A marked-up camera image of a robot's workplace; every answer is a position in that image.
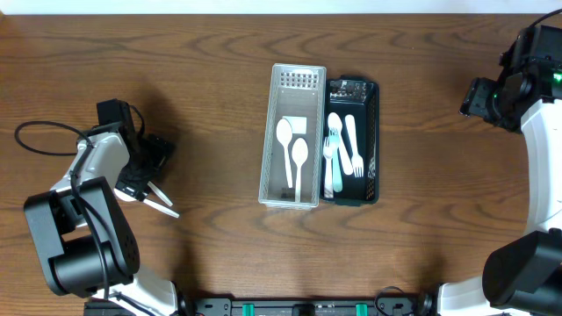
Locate white plastic fork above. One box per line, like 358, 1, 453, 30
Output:
345, 114, 364, 178
323, 137, 334, 199

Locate white plastic spoon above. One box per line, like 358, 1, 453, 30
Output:
148, 181, 173, 206
143, 198, 179, 219
292, 138, 308, 203
276, 118, 292, 188
328, 112, 353, 176

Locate mint green plastic fork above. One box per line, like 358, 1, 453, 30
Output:
329, 127, 343, 193

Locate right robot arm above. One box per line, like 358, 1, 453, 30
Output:
419, 22, 561, 315

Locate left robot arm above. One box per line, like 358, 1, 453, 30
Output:
24, 122, 190, 315

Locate dark green perforated basket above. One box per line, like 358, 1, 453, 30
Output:
321, 75, 379, 206

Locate white perforated plastic basket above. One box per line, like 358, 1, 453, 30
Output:
258, 63, 326, 210

